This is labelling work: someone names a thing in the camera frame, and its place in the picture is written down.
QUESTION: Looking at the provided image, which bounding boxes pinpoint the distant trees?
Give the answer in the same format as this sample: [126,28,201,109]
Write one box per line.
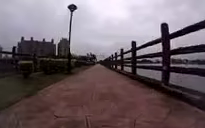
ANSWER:
[77,52,98,65]

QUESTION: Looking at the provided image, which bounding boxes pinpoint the red paved path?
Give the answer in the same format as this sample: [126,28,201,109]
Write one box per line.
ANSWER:
[0,63,205,128]

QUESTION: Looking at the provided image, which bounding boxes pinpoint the narrow grey tower building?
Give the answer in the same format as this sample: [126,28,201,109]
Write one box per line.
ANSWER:
[57,37,70,57]

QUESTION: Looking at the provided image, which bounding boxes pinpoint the trimmed green hedge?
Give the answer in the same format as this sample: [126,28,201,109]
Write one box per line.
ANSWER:
[18,57,96,80]

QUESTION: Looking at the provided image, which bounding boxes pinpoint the dark wooden fence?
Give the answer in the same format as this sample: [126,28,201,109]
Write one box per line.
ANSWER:
[99,15,205,115]

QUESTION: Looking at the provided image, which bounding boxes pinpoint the wide dark building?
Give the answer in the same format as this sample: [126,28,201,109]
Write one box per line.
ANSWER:
[17,36,57,58]

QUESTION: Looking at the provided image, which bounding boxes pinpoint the distant river bank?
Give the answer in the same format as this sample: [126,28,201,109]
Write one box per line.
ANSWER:
[136,57,205,65]

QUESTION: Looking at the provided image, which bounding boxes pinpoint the dark railing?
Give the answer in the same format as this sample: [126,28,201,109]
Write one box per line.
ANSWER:
[0,45,40,80]

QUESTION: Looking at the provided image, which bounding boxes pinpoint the grey river water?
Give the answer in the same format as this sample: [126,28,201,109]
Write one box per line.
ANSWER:
[118,62,205,96]

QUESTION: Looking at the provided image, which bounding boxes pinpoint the green grass strip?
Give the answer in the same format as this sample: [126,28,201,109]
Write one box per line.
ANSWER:
[0,64,92,115]

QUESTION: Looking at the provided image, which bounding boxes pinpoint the lamp post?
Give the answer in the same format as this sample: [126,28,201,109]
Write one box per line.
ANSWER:
[66,3,78,73]

